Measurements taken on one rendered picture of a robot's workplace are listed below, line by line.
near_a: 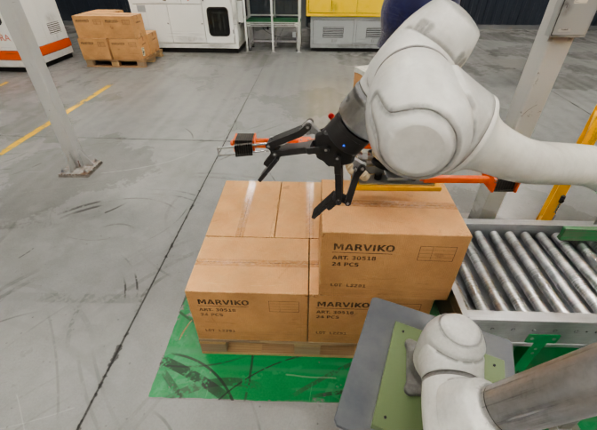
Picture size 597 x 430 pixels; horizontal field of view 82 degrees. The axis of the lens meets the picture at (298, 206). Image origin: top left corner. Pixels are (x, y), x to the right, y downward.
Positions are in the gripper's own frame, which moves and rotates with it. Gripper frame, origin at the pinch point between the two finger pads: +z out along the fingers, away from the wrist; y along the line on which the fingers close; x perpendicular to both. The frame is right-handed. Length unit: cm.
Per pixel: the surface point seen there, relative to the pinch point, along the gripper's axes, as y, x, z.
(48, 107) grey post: 178, -192, 235
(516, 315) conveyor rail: -122, -47, 22
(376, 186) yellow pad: -37, -56, 18
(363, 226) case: -45, -53, 34
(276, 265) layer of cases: -36, -58, 91
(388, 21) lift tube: -2, -68, -24
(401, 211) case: -58, -66, 26
